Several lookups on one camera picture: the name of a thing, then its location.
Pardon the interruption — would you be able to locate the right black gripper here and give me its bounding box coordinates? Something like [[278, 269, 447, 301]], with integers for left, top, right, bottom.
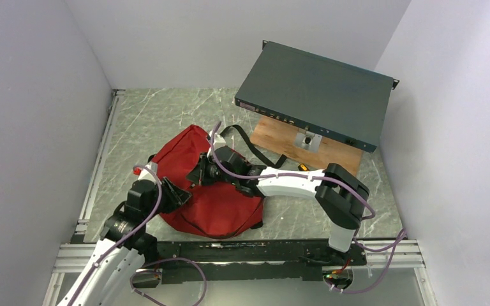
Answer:
[[187, 151, 237, 186]]

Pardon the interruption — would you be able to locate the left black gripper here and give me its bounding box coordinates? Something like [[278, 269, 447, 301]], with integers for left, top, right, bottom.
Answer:
[[142, 177, 191, 221]]

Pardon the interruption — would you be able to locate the red student backpack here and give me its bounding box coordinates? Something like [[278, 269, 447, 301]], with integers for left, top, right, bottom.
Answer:
[[151, 124, 264, 239]]

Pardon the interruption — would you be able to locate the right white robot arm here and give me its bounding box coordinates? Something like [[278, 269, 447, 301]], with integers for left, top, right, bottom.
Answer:
[[186, 146, 375, 265]]

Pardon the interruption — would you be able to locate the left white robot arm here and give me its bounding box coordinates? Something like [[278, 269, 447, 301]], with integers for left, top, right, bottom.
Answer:
[[59, 178, 191, 305]]

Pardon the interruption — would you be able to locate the wooden board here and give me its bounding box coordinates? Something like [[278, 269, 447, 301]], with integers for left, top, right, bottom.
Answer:
[[250, 116, 363, 175]]

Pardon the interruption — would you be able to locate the dark teal rack server box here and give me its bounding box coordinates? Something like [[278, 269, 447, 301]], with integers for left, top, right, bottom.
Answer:
[[234, 41, 399, 152]]

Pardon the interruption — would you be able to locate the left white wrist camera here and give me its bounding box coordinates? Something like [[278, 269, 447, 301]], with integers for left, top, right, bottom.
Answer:
[[133, 163, 158, 179]]

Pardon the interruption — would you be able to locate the silver metal bracket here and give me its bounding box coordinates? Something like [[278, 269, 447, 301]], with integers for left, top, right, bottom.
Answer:
[[293, 129, 323, 153]]

